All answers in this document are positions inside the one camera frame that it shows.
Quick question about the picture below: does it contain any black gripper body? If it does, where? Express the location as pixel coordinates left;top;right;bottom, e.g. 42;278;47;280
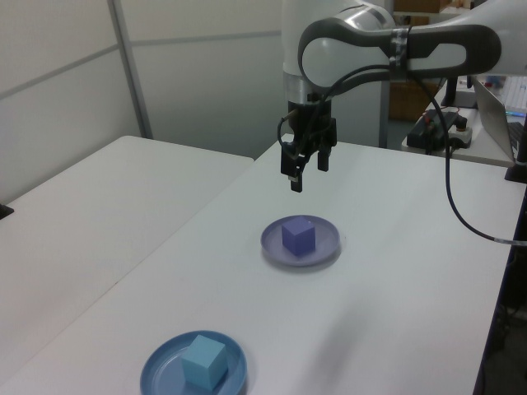
286;100;338;156

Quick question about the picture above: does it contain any purple cube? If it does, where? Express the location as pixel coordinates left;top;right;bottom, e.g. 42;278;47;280
281;217;317;258

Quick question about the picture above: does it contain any light blue cube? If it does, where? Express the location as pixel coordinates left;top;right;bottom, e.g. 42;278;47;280
180;334;228;390

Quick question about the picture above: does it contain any purple plate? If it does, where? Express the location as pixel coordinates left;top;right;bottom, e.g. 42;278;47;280
259;214;342;268

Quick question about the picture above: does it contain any wide brown cardboard box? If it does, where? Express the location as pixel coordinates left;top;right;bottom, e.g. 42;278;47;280
389;80;440;122

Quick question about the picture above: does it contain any black power box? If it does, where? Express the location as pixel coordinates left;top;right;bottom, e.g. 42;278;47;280
406;109;473;154

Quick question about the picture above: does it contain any grey monitor stand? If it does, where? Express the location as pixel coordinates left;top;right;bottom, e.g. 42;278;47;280
442;76;478;110

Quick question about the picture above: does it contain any white side desk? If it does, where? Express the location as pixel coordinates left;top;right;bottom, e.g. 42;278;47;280
401;98;519;168

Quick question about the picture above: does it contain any silver laptop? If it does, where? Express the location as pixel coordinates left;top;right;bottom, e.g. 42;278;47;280
471;76;527;162

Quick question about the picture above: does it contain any black desk clamp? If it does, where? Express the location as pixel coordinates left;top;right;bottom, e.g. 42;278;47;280
504;158;527;183

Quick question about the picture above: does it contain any blue plate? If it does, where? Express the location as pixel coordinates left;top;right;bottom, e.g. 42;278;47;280
140;330;250;395

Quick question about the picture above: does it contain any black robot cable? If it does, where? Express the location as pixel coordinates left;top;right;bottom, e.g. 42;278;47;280
276;65;527;248

